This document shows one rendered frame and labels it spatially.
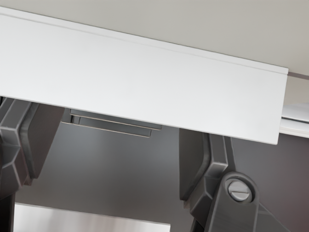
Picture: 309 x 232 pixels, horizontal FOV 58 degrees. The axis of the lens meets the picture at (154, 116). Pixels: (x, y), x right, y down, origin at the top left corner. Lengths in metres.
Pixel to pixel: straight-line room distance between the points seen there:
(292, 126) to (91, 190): 0.45
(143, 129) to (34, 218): 0.22
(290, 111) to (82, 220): 0.38
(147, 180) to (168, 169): 0.06
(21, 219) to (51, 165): 0.51
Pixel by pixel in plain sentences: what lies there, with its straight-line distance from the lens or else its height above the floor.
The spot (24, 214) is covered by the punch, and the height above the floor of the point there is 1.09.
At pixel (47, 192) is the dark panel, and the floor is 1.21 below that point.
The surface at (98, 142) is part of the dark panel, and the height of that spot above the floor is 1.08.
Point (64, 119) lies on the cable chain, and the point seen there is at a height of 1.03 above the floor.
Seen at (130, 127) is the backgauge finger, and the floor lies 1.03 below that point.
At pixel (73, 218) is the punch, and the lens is 0.18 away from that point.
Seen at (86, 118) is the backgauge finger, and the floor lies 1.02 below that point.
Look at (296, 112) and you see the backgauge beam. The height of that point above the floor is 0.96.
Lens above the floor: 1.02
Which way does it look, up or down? 3 degrees down
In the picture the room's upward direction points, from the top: 170 degrees counter-clockwise
